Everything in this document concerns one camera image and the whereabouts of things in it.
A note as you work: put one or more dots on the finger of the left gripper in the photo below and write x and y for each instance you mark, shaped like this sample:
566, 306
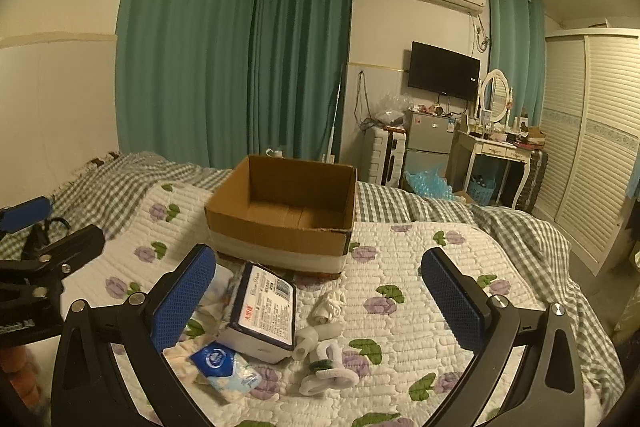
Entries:
18, 217
67, 255

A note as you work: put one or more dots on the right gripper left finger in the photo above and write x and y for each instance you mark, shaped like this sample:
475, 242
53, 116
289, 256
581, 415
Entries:
88, 388

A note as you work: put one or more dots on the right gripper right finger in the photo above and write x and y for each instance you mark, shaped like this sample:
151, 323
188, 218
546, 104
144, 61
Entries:
547, 388

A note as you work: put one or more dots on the tissue paper pack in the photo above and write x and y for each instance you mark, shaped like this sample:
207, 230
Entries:
261, 321

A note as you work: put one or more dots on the white sock green band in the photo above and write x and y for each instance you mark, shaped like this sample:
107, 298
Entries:
327, 371

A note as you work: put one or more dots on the white ribbed sock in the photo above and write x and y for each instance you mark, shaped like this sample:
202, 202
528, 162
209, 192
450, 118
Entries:
329, 308

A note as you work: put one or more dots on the grey checked bed sheet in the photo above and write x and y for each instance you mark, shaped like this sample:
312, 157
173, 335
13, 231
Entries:
107, 193

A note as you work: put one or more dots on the blue wet wipe packet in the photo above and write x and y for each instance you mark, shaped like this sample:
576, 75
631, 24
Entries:
226, 371

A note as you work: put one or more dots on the white floral quilt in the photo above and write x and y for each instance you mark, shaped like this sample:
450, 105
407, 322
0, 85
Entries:
394, 338

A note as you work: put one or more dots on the white foam cylinder piece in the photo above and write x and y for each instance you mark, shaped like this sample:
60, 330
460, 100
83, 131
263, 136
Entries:
308, 338

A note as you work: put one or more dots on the blue plastic basket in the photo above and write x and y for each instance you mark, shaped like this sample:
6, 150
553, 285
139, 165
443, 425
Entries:
481, 190

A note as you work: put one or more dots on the white louvered wardrobe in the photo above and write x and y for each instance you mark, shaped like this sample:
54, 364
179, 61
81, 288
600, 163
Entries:
590, 117

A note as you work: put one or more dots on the blue bubble wrap pile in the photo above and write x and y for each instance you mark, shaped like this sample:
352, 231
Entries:
428, 184

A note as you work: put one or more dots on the open cardboard box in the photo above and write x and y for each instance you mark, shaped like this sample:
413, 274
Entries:
289, 214

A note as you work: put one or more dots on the white dressing table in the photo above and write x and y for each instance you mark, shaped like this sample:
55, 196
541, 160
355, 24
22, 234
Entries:
465, 148

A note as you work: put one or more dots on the large teal curtain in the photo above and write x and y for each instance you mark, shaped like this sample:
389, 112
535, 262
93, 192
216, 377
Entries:
212, 81

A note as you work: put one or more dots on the grey mini fridge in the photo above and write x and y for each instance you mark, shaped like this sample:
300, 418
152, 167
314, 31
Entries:
429, 141

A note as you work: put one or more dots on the white hard suitcase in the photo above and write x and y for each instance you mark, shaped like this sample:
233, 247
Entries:
383, 152

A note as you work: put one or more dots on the white oval vanity mirror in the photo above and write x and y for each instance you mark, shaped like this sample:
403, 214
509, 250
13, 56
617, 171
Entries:
495, 97

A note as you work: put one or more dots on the narrow teal curtain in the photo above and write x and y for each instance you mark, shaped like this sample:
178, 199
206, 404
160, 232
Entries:
518, 49

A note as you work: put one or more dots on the black wall television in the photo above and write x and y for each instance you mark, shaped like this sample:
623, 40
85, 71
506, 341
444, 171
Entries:
443, 72

